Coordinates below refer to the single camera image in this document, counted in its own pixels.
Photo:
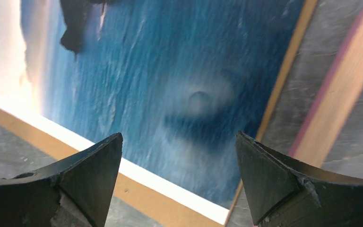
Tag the brown backing board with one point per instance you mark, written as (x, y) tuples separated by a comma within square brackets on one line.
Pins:
[(155, 197)]

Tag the landscape photo print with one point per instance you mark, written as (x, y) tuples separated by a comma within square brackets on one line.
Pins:
[(178, 78)]

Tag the pink wooden picture frame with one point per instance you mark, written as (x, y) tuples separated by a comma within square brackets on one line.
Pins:
[(334, 101)]

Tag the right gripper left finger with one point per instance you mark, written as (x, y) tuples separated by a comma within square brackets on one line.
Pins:
[(75, 191)]

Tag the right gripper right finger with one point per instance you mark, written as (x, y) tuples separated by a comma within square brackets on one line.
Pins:
[(284, 192)]

